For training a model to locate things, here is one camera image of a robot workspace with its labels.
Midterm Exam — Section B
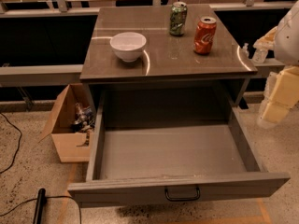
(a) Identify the grey top drawer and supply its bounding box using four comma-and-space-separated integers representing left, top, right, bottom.
67, 87, 292, 209

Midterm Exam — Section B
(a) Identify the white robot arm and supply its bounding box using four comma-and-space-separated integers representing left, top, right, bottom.
253, 1, 299, 129

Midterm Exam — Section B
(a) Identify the grey cabinet with brown top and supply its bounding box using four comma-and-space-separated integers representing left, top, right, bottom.
80, 4, 257, 102

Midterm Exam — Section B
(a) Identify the small clear pump bottle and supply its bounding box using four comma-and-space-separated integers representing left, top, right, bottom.
242, 43, 249, 57

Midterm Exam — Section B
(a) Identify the orange soda can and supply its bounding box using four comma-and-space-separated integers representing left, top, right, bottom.
193, 16, 217, 55

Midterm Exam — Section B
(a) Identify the green soda can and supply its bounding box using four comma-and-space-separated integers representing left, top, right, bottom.
169, 1, 188, 36

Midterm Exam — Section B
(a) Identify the white ceramic bowl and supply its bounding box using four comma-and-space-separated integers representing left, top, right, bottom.
110, 32, 147, 63

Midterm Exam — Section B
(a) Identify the clutter inside cardboard box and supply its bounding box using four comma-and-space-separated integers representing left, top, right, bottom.
71, 103, 95, 147

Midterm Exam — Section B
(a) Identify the open cardboard box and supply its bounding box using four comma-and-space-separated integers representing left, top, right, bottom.
39, 84, 93, 162

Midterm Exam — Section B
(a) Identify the black cylindrical floor object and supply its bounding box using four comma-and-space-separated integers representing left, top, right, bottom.
33, 189, 47, 224

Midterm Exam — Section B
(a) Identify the black drawer handle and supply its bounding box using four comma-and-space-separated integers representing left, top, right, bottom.
164, 187, 201, 202

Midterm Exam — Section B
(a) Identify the black cable on floor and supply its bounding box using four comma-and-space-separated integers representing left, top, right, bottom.
0, 195, 82, 224

